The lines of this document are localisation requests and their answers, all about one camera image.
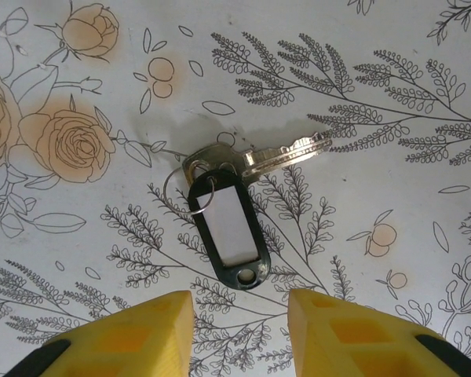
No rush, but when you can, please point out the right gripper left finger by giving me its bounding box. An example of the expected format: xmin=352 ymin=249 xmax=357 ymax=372
xmin=7 ymin=290 xmax=195 ymax=377

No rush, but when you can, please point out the silver key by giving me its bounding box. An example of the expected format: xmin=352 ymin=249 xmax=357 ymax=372
xmin=181 ymin=131 xmax=334 ymax=185

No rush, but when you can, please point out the black key tag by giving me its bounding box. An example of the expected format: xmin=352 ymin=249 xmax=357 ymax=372
xmin=187 ymin=167 xmax=271 ymax=292

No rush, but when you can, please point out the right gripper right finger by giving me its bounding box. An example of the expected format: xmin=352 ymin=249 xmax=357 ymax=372
xmin=288 ymin=288 xmax=471 ymax=377

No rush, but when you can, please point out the small silver split ring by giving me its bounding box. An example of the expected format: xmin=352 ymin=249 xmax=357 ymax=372
xmin=162 ymin=163 xmax=217 ymax=216

